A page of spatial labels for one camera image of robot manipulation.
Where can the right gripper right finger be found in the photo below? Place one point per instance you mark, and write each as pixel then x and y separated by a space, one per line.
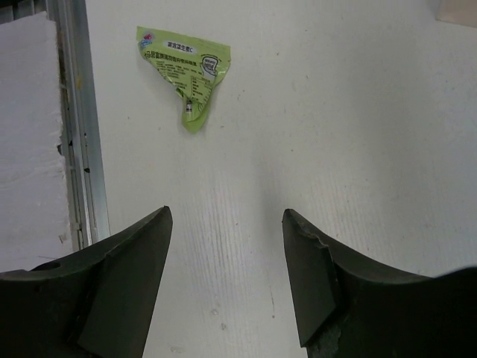
pixel 349 305

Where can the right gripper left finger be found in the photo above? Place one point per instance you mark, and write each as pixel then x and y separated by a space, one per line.
pixel 97 302

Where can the green snack packet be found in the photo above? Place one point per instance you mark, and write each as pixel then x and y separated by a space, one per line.
pixel 194 67

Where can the aluminium frame rail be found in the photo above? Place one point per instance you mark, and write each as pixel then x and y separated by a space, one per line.
pixel 82 126

